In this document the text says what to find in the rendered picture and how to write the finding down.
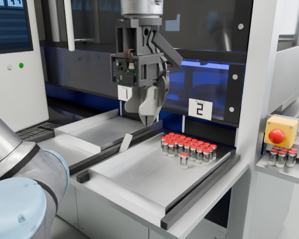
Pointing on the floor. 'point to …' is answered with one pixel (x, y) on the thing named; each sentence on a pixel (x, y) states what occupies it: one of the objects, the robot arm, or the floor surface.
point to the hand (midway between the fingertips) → (149, 119)
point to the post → (254, 110)
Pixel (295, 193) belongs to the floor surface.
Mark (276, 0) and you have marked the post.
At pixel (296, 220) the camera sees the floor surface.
